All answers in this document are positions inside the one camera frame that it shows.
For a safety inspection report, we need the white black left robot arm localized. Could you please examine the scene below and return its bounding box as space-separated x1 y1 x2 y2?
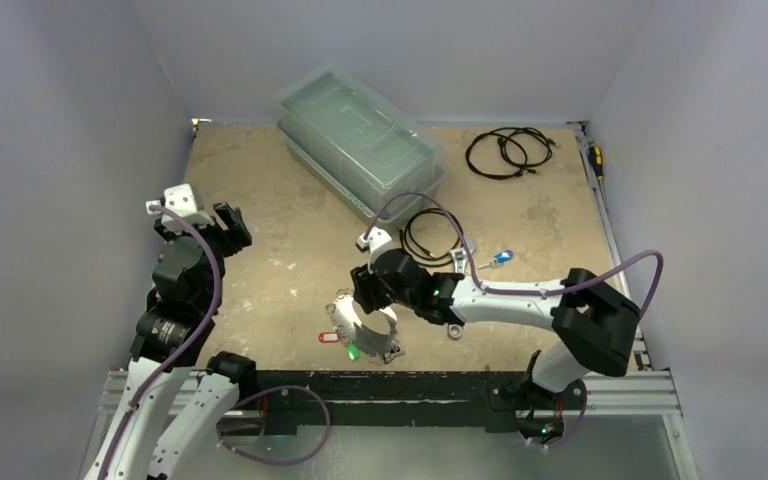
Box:
85 200 252 479

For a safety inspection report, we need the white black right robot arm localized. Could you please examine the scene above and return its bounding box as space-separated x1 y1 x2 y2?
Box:
350 249 642 407

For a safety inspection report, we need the key with blue tag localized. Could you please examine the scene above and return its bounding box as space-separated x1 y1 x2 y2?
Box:
477 250 514 270

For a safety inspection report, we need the clear plastic storage box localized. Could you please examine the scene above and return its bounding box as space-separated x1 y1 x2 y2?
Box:
277 64 445 225

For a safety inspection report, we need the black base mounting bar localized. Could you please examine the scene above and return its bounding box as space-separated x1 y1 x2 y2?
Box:
257 370 586 437

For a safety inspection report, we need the yellow black screwdriver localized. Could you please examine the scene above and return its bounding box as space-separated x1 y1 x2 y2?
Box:
587 145 604 184

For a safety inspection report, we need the black coiled cable near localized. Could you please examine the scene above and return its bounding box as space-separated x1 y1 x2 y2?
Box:
399 207 466 270

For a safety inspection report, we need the black coiled cable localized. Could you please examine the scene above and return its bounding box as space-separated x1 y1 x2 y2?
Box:
399 207 466 270
464 126 560 181

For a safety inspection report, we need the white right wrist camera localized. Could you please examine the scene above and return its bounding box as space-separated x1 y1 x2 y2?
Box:
355 227 394 268

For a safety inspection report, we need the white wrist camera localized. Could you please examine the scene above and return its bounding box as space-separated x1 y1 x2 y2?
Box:
355 227 394 268
145 183 215 234

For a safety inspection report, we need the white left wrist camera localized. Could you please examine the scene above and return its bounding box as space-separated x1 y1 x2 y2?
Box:
145 183 215 234

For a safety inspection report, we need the adjustable wrench red handle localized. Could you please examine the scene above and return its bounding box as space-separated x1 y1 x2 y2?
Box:
446 248 473 342

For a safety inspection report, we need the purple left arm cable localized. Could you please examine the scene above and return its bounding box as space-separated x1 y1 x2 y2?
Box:
95 205 224 480

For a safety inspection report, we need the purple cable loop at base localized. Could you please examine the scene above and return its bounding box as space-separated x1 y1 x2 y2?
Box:
215 385 332 468

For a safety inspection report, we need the black coiled cable far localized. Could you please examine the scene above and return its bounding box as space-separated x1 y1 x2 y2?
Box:
464 126 560 181

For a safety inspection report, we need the aluminium frame rail right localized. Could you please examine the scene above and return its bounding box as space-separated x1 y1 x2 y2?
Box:
567 121 653 371

